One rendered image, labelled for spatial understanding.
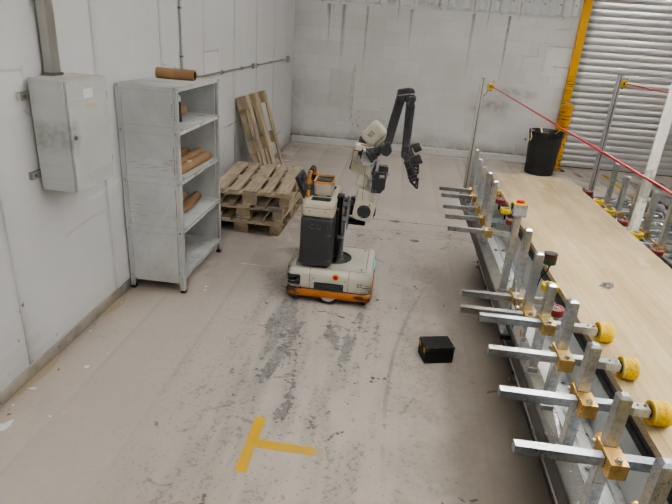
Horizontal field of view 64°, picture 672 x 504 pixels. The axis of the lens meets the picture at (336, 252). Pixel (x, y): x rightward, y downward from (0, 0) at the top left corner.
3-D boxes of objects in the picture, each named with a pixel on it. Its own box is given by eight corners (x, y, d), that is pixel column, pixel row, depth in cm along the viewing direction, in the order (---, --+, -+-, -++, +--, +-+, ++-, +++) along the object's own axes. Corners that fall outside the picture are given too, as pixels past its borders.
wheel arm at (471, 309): (459, 314, 245) (461, 306, 243) (459, 310, 248) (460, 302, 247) (556, 325, 241) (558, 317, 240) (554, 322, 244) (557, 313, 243)
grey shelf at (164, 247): (130, 287, 422) (113, 83, 363) (175, 245, 505) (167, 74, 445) (185, 293, 418) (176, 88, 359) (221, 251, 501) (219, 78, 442)
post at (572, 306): (541, 411, 205) (570, 301, 187) (538, 405, 209) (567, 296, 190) (550, 412, 205) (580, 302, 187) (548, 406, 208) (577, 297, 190)
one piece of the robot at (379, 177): (365, 192, 398) (368, 163, 390) (367, 183, 423) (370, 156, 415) (386, 194, 396) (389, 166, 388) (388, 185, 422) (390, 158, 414)
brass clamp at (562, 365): (556, 371, 190) (559, 359, 188) (546, 350, 202) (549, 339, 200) (573, 373, 189) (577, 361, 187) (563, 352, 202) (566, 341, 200)
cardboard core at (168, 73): (154, 67, 407) (192, 70, 404) (159, 66, 414) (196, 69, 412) (155, 78, 410) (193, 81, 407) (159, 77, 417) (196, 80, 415)
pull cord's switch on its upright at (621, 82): (587, 206, 472) (622, 75, 430) (582, 201, 486) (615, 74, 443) (597, 207, 471) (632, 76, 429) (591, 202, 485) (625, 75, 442)
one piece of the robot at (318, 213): (296, 279, 417) (300, 175, 385) (307, 253, 467) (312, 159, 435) (338, 284, 414) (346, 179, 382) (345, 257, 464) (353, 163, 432)
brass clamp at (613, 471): (604, 478, 144) (609, 464, 142) (588, 443, 156) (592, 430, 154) (627, 482, 143) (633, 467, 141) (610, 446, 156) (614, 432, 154)
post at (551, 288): (524, 384, 230) (549, 284, 212) (523, 379, 234) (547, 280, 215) (533, 385, 230) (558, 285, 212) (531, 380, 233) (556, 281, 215)
